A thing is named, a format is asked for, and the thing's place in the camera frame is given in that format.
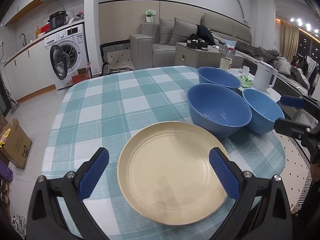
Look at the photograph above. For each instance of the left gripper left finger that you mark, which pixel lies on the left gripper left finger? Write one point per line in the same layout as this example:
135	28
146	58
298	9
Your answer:
45	219

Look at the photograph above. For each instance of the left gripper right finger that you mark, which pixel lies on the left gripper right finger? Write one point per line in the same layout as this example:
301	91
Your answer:
261	209

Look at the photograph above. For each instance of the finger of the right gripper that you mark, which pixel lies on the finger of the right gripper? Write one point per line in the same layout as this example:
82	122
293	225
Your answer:
294	102
291	128

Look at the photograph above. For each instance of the light blue ribbed bowl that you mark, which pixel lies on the light blue ribbed bowl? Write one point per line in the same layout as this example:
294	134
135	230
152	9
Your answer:
264	111

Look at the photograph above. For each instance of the large dark blue bowl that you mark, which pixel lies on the large dark blue bowl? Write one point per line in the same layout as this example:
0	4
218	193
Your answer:
217	109

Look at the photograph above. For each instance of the beige plate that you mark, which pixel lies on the beige plate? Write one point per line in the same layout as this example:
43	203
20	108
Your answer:
164	173

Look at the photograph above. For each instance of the white kitchen cabinets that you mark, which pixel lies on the white kitchen cabinets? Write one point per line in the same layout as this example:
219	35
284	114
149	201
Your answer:
30	71

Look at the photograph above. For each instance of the person's right hand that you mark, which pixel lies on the person's right hand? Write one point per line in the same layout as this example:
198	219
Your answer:
315	172

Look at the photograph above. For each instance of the white electric kettle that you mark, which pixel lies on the white electric kettle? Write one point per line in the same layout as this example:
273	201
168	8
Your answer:
263	69

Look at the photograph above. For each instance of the green tissue pack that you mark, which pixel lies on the green tissue pack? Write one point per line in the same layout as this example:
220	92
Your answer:
244	79

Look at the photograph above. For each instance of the purple bag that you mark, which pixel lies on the purple bag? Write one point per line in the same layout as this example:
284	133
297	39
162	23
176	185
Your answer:
5	172

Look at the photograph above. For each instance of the cardboard box with snacks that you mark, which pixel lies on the cardboard box with snacks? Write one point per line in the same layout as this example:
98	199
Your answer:
15	144

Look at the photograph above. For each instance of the cream tumbler cup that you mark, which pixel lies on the cream tumbler cup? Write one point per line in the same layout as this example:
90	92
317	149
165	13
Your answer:
225	63

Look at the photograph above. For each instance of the red label water bottle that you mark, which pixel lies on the red label water bottle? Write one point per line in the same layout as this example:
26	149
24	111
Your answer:
230	53

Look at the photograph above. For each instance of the grey side cabinet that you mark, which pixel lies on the grey side cabinet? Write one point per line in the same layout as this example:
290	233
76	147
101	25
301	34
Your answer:
196	58

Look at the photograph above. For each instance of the red cardboard box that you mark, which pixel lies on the red cardboard box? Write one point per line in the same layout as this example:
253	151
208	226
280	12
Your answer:
83	74

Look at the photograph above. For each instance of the grey sofa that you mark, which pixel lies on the grey sofa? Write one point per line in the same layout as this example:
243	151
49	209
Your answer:
155	44

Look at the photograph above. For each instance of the white washing machine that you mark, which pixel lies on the white washing machine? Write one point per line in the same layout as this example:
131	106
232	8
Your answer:
67	54

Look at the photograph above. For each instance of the black rice cooker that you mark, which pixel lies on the black rice cooker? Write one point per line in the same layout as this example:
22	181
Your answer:
58	19

